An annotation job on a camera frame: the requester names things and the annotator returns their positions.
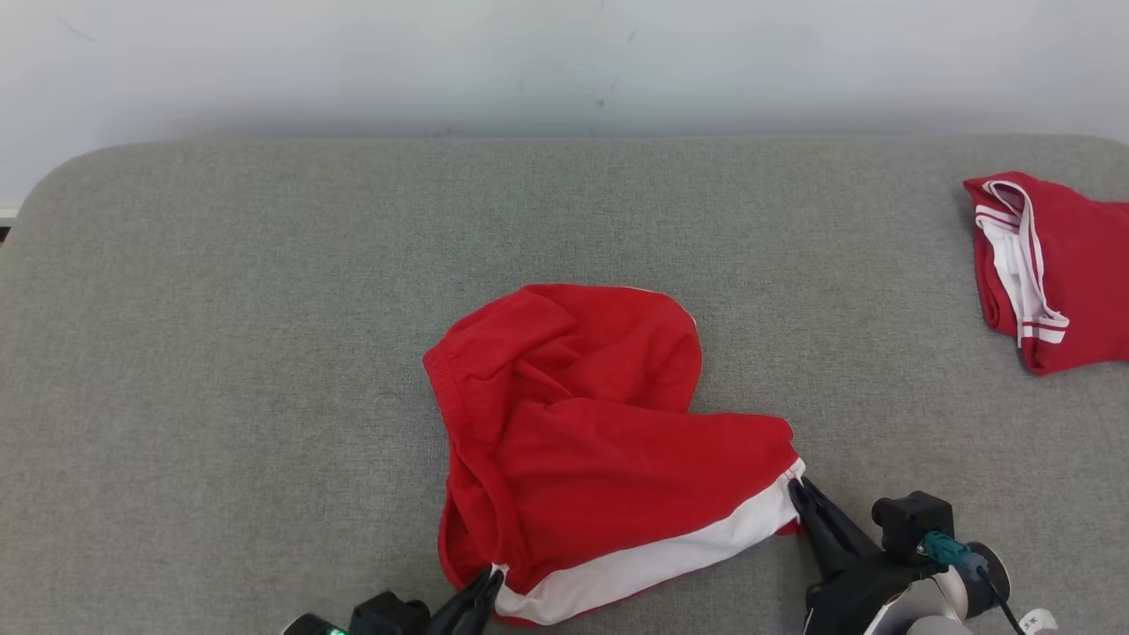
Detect red basketball jersey white sleeves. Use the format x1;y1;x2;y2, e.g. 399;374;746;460
961;170;1129;377

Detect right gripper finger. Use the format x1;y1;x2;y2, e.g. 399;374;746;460
788;478;849;579
799;476;884;566

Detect red shorts white trim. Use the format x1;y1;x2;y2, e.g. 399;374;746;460
421;282;807;628

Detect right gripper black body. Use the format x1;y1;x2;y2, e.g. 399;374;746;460
804;553;937;635

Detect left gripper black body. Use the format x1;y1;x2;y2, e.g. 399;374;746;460
282;612;352;635

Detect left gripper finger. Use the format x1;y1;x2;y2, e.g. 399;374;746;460
428;571;493;635
456;568;506;635

